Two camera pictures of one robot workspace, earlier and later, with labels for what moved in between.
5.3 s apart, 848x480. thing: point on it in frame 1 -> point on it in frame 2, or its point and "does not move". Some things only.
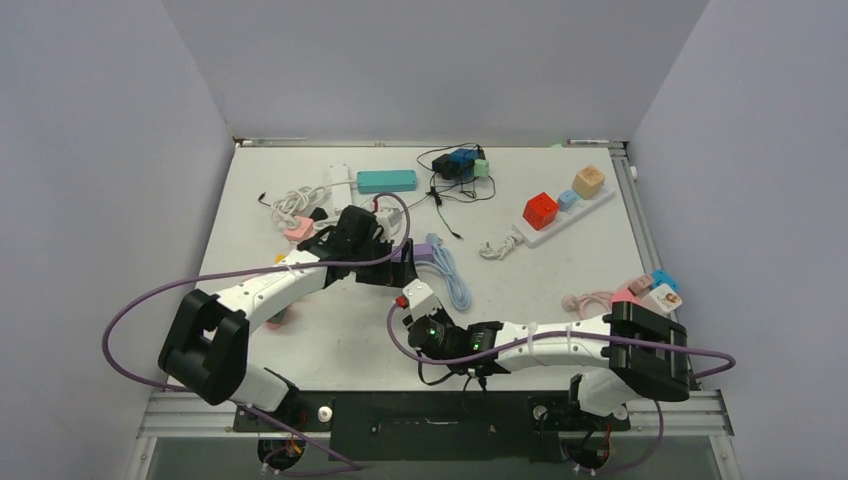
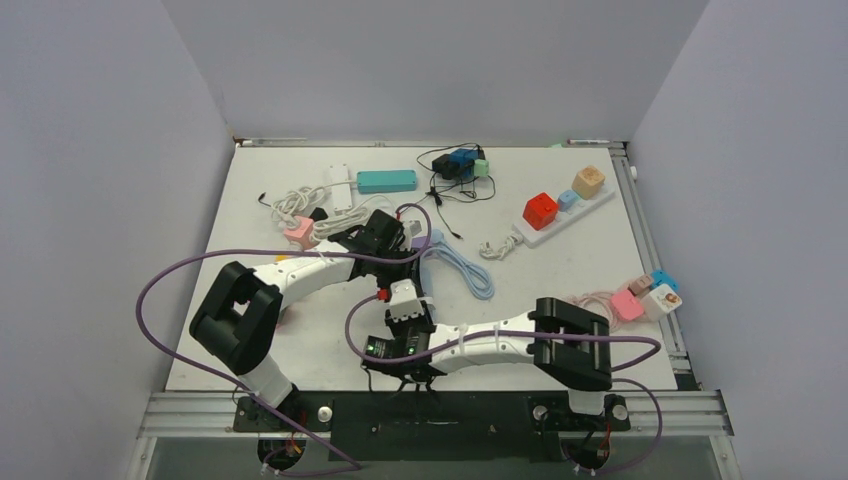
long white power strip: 532,238 does not move
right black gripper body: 441,313 -> 402,328
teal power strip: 386,181 does not move
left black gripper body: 387,274 does not move
